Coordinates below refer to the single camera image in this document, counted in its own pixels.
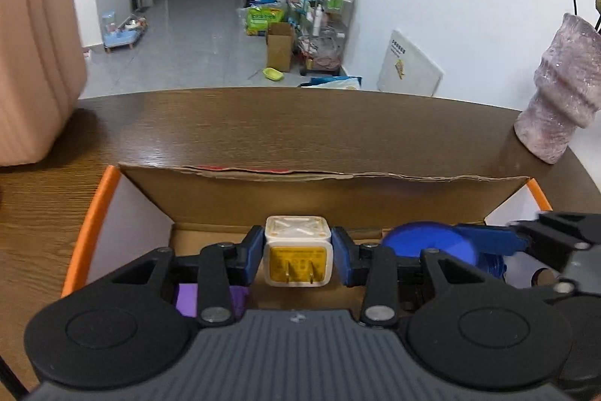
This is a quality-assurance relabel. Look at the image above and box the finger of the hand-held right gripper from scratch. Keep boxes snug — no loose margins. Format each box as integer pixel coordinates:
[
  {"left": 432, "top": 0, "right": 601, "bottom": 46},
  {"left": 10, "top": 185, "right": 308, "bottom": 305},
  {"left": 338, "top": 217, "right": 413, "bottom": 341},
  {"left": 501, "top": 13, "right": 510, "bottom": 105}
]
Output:
[
  {"left": 480, "top": 241, "right": 593, "bottom": 291},
  {"left": 455, "top": 212, "right": 601, "bottom": 260}
]

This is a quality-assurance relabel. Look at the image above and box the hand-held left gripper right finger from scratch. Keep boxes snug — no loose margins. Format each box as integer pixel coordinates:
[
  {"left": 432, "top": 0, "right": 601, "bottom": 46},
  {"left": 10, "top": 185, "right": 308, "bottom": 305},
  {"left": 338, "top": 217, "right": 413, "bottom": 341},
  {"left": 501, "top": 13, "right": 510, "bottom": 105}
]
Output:
[{"left": 332, "top": 226, "right": 484, "bottom": 327}]

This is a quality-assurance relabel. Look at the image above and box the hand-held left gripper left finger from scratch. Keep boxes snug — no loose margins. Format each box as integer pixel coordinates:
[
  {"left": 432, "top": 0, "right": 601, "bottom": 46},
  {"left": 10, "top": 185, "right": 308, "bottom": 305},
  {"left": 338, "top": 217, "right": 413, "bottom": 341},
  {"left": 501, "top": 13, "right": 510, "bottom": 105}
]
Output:
[{"left": 108, "top": 226, "right": 264, "bottom": 327}]

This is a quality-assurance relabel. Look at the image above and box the white yellow plug adapter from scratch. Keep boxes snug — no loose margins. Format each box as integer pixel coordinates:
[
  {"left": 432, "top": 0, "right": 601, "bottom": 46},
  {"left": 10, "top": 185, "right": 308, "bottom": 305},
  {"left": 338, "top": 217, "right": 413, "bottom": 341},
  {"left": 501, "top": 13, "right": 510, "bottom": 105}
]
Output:
[{"left": 263, "top": 215, "right": 335, "bottom": 288}]

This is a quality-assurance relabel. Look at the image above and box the blue round lid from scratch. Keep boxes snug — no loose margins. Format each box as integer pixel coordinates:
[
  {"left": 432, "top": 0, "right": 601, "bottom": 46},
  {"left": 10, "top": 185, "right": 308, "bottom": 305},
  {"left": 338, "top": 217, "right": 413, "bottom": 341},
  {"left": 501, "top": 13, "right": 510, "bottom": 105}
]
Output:
[{"left": 381, "top": 220, "right": 480, "bottom": 271}]

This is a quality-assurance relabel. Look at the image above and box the orange cardboard box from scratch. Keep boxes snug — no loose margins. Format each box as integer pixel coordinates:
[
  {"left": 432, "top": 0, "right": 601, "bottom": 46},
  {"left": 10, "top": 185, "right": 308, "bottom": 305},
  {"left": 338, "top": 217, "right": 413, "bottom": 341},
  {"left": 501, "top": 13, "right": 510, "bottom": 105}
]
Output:
[{"left": 61, "top": 163, "right": 554, "bottom": 322}]

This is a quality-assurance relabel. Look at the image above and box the purple round lid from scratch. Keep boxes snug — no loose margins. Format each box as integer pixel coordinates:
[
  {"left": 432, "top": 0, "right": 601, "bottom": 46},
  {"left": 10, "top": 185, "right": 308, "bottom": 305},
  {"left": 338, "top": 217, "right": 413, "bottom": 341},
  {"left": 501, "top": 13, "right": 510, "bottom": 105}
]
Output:
[{"left": 175, "top": 283, "right": 248, "bottom": 319}]

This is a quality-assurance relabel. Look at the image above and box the pink textured vase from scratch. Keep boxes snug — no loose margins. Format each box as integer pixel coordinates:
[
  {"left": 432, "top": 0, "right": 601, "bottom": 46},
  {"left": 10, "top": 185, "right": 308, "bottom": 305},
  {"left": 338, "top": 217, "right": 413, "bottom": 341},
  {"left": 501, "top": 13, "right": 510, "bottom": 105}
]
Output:
[{"left": 513, "top": 12, "right": 601, "bottom": 165}]

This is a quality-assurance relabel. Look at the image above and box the blue bag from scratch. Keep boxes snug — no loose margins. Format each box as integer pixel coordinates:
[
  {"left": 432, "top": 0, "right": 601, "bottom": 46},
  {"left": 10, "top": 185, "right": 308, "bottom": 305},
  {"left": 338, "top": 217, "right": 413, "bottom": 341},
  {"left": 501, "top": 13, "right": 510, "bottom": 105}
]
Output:
[{"left": 297, "top": 75, "right": 363, "bottom": 91}]

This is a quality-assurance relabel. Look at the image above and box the white flat board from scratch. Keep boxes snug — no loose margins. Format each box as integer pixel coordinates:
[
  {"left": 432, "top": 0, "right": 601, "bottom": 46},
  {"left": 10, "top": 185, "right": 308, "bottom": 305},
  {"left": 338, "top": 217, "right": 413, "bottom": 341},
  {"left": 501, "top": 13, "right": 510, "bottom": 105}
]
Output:
[{"left": 376, "top": 29, "right": 445, "bottom": 97}]

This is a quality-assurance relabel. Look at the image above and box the brown cardboard box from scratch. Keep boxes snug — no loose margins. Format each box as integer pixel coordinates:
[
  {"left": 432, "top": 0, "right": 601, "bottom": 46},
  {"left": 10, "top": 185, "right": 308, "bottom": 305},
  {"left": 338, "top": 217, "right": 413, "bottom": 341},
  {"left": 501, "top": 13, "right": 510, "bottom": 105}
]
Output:
[{"left": 266, "top": 22, "right": 296, "bottom": 73}]

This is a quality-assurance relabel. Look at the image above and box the metal trolley rack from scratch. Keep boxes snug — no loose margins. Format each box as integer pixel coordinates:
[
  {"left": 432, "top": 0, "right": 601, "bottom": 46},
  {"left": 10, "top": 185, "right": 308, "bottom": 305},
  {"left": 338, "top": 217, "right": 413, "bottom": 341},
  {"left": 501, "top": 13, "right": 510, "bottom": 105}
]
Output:
[{"left": 295, "top": 0, "right": 358, "bottom": 77}]

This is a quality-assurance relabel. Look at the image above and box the green yellow bag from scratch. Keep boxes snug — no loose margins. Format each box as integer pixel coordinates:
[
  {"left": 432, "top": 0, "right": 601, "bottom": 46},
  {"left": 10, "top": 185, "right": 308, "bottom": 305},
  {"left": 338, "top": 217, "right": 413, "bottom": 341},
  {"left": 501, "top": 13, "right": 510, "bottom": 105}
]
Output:
[{"left": 243, "top": 5, "right": 288, "bottom": 36}]

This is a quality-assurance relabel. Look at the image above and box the blue low stool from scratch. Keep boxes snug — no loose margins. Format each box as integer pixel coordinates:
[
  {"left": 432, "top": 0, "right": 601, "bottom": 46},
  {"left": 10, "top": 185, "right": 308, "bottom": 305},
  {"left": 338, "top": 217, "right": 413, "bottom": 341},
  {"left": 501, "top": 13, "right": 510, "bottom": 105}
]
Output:
[{"left": 102, "top": 11, "right": 148, "bottom": 51}]

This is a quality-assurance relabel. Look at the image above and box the pink suitcase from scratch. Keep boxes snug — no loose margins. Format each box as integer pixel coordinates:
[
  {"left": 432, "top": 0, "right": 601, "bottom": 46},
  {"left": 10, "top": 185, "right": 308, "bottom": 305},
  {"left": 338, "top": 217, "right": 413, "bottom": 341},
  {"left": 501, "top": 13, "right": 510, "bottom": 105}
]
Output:
[{"left": 0, "top": 0, "right": 88, "bottom": 168}]

